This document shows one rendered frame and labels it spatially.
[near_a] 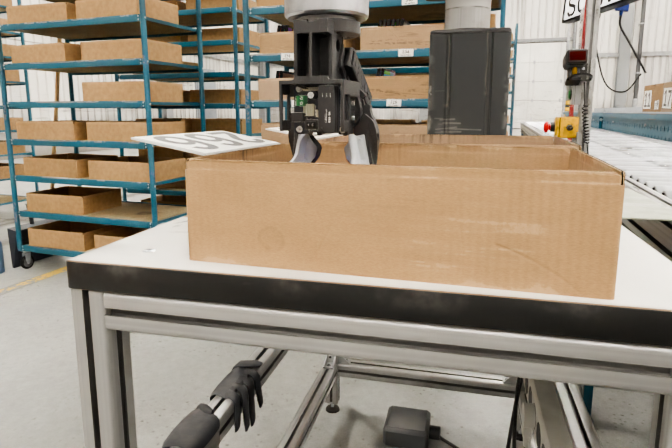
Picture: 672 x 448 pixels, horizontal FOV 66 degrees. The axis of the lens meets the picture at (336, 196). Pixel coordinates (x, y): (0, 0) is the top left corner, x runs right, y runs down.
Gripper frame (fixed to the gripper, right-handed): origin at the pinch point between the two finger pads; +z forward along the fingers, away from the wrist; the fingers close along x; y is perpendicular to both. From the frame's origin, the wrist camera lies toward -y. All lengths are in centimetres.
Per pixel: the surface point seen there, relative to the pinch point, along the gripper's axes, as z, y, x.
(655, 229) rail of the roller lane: 8, -38, 43
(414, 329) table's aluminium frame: 7.4, 15.6, 12.5
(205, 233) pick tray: 1.0, 14.5, -8.1
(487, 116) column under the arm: -10, -66, 14
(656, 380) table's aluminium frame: 9.6, 14.2, 30.8
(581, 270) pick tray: 1.6, 13.5, 25.2
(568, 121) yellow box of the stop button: -8, -135, 38
